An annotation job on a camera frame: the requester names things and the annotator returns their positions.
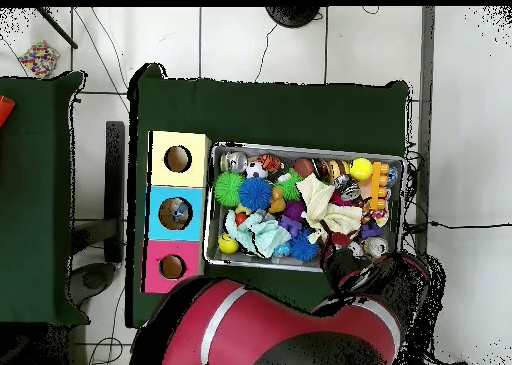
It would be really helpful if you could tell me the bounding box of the cream knitted cloth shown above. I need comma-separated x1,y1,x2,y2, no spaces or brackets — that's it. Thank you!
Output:
297,172,364,245

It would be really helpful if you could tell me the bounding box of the crushed clear plastic bottle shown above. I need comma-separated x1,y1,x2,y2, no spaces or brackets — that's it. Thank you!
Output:
169,204,190,226

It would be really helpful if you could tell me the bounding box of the clear mesh bin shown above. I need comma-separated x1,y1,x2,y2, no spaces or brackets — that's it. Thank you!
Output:
204,140,405,278

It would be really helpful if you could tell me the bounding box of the wooden box with three holes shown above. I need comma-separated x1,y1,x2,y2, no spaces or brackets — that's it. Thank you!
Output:
143,130,213,296

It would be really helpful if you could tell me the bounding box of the crushed silver can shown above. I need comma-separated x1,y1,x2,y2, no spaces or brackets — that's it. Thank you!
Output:
364,236,391,260

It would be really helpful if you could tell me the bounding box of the small blue spiky ball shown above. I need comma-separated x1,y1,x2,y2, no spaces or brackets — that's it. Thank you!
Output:
287,227,323,262

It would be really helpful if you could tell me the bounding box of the orange toy brick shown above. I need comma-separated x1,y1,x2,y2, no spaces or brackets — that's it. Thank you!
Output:
369,161,393,212

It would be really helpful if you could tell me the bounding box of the yellow tennis ball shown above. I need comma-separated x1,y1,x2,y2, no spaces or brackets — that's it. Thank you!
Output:
349,157,374,182

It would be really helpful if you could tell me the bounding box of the green furry googly-eyed toy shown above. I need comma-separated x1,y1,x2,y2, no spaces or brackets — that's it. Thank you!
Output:
275,171,304,202

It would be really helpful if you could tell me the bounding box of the mint green cloth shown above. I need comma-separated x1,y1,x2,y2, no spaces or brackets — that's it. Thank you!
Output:
225,210,293,259

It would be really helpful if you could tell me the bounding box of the large blue spiky ball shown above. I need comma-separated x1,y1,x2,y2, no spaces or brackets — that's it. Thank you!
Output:
239,176,274,212

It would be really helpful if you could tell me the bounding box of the small soccer ball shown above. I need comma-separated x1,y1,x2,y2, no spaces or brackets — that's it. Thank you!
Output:
245,160,269,181

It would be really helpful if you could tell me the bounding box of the yellow smiley ball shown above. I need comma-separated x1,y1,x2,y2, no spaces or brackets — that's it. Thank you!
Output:
217,233,241,255

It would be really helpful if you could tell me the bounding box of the green spiky ball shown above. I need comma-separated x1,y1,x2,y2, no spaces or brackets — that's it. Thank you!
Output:
213,171,246,208

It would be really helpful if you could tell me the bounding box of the grey metal strip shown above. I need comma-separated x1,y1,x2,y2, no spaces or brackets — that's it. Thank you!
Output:
411,6,437,258

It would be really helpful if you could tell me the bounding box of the black round base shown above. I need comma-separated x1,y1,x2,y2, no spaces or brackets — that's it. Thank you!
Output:
265,6,321,29

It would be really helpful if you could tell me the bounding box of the dark green side table cloth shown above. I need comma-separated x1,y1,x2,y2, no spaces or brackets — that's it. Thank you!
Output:
0,71,88,328

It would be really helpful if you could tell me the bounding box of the colourful patterned packet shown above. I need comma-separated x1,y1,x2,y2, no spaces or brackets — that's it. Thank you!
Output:
17,40,61,80

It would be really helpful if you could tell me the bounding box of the black rod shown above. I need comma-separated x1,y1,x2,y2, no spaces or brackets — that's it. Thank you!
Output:
35,7,79,50

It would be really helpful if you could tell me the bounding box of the small red object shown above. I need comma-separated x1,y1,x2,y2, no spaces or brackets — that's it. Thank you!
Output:
0,95,17,129

